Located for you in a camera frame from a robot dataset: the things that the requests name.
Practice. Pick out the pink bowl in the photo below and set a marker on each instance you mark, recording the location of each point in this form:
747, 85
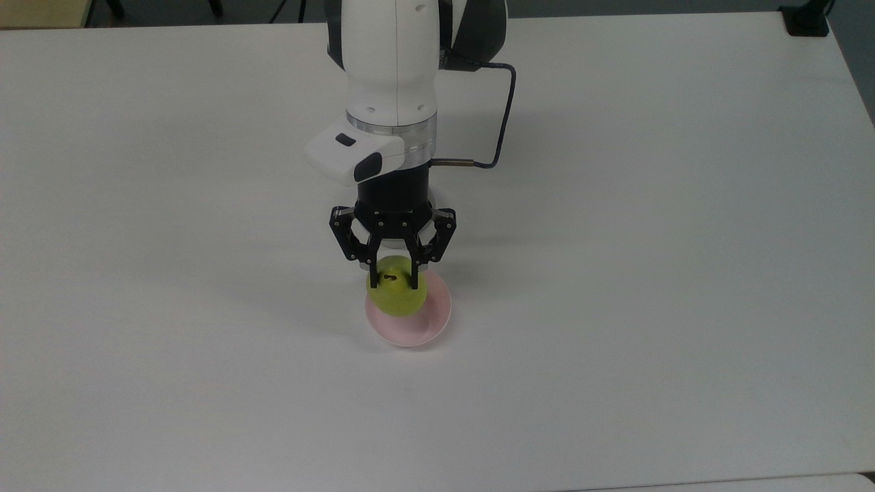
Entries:
431, 318

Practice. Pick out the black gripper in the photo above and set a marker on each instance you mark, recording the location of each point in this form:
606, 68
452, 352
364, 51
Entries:
394, 198

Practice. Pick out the green apple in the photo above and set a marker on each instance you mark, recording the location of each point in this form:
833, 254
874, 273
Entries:
398, 297

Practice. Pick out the black chair leg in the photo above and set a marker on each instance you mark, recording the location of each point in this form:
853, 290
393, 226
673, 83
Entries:
115, 7
215, 7

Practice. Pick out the black tripod legs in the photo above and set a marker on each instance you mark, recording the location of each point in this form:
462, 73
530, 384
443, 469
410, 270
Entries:
301, 9

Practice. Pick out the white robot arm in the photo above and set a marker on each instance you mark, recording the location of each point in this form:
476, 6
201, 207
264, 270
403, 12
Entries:
393, 68

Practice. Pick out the light wooden furniture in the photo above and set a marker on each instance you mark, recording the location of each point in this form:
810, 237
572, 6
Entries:
41, 11

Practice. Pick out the black table clamp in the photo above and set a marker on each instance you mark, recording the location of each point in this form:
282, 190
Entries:
806, 20

